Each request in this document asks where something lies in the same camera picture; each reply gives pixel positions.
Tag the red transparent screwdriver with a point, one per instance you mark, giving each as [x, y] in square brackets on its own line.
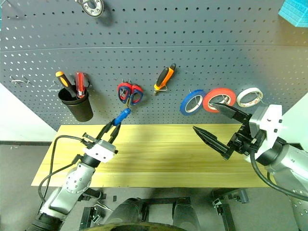
[80, 83]

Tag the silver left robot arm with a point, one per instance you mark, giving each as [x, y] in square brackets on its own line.
[77, 180]

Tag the grey metal pegboard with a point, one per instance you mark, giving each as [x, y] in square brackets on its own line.
[154, 36]

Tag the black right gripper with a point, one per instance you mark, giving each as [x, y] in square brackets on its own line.
[240, 144]

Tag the orange and black screwdriver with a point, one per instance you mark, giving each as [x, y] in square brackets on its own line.
[62, 78]

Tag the orange and black pliers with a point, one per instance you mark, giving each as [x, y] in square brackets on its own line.
[163, 77]

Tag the silver white tape hook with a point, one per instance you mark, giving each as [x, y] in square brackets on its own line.
[264, 103]

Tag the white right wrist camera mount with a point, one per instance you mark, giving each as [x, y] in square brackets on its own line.
[272, 120]

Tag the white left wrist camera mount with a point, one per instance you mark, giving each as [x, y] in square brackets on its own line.
[101, 154]

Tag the black plastic cup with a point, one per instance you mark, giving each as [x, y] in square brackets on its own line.
[81, 110]

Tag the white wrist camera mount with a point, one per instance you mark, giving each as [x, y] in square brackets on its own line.
[272, 120]
[101, 154]

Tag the blue tape roll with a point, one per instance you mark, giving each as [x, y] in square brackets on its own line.
[184, 103]

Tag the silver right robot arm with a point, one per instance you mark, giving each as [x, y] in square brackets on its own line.
[293, 158]

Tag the silver scissors peg hook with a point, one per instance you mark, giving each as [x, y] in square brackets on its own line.
[126, 81]

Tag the white tape roll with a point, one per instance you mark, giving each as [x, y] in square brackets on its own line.
[240, 97]

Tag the black cup hanger clip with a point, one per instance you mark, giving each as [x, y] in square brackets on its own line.
[88, 84]

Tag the black metal table frame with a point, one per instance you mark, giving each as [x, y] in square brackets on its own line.
[227, 216]

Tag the teal foam block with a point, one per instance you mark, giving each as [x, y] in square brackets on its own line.
[294, 12]

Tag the red tape roll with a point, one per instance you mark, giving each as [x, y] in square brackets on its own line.
[209, 96]

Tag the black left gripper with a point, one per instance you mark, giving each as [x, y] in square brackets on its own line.
[91, 141]

